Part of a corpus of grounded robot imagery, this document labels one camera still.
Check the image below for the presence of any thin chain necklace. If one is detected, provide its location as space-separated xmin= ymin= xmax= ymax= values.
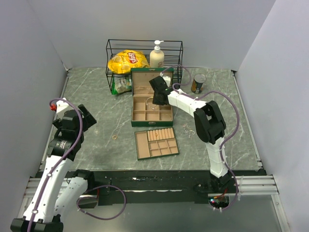
xmin=181 ymin=123 xmax=196 ymax=138

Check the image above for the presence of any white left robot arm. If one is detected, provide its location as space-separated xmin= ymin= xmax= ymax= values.
xmin=10 ymin=98 xmax=97 ymax=232

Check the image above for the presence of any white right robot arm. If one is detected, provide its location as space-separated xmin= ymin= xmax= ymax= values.
xmin=149 ymin=75 xmax=230 ymax=193

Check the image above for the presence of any green jewelry box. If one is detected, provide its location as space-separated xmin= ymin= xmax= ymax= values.
xmin=131 ymin=68 xmax=173 ymax=127

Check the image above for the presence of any green jewelry tray insert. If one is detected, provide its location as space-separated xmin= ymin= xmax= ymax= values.
xmin=135 ymin=127 xmax=179 ymax=161

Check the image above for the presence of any cream lotion pump bottle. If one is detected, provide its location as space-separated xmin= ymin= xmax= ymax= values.
xmin=150 ymin=40 xmax=164 ymax=68

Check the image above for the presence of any yellow food can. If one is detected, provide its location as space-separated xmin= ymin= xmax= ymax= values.
xmin=191 ymin=73 xmax=207 ymax=94

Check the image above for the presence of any green snack bag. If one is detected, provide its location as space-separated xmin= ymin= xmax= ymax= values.
xmin=112 ymin=77 xmax=132 ymax=95

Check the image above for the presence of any yellow chips bag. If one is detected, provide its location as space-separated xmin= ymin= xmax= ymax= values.
xmin=108 ymin=49 xmax=150 ymax=74

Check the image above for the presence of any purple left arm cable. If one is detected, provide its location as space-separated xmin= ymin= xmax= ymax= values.
xmin=26 ymin=98 xmax=84 ymax=232

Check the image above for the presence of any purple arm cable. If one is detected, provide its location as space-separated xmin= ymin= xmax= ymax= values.
xmin=160 ymin=65 xmax=240 ymax=191
xmin=26 ymin=98 xmax=84 ymax=232

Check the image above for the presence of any black wire rack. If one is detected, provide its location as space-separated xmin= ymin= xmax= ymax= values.
xmin=105 ymin=39 xmax=183 ymax=95

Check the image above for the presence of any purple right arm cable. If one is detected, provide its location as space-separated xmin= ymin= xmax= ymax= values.
xmin=160 ymin=65 xmax=240 ymax=191

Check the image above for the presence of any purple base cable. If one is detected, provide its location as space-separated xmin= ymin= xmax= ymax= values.
xmin=76 ymin=185 xmax=127 ymax=220

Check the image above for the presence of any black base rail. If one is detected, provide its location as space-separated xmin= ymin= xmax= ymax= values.
xmin=35 ymin=169 xmax=242 ymax=206

